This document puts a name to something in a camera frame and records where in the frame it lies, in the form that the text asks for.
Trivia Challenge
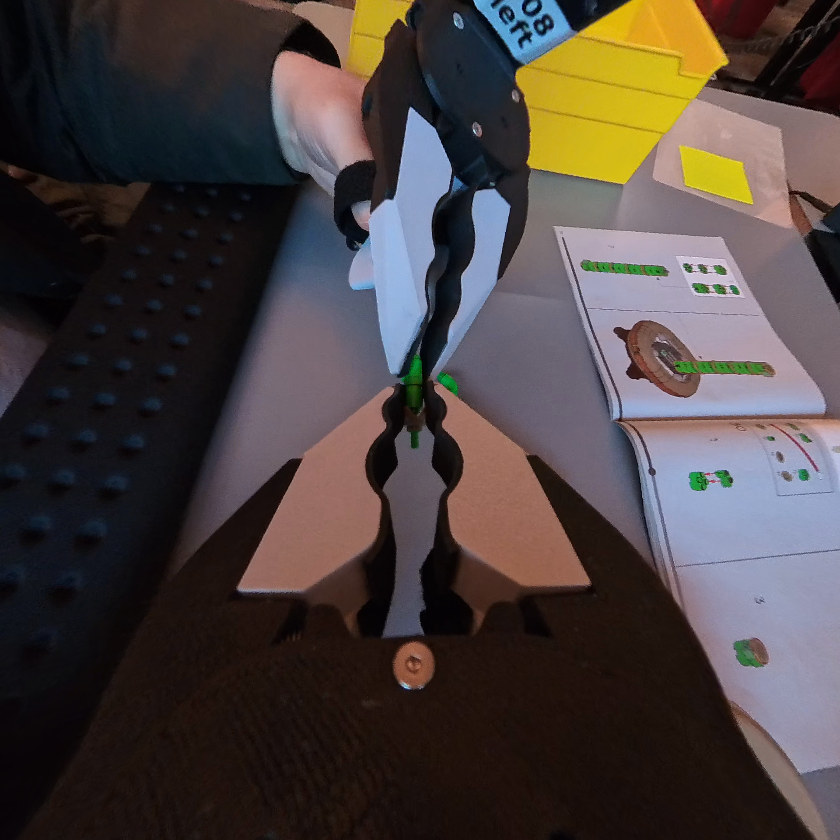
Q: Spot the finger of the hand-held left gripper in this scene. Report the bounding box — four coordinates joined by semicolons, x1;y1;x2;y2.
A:
367;107;455;380
425;185;514;383

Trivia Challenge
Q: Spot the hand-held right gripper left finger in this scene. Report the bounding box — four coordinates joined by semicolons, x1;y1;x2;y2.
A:
236;386;404;637

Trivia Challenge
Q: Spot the tan round pot base model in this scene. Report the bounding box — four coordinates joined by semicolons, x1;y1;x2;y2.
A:
727;701;829;840

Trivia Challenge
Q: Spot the person's left hand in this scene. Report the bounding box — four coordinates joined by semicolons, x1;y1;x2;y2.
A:
272;49;376;232

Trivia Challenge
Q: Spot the red container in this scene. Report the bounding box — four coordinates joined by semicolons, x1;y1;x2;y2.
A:
696;0;775;37
797;39;840;99

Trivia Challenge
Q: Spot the person's left forearm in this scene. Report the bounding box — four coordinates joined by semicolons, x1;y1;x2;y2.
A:
0;0;342;186

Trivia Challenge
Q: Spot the yellow plastic bin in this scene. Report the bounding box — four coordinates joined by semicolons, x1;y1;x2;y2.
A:
348;0;729;185

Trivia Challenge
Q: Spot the thin green stem tan collar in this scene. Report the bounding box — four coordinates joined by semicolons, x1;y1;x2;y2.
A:
402;387;429;450

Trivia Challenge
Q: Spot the open instruction booklet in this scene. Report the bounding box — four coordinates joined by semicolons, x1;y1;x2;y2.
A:
553;225;840;775

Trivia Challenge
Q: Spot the clear sheet with yellow square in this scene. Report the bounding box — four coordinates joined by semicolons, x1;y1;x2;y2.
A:
653;98;794;229

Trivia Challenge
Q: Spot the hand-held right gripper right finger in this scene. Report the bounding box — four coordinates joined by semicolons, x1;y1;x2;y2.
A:
420;384;593;637

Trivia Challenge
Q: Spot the grey desk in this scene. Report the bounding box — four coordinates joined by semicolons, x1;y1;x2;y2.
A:
167;0;840;840

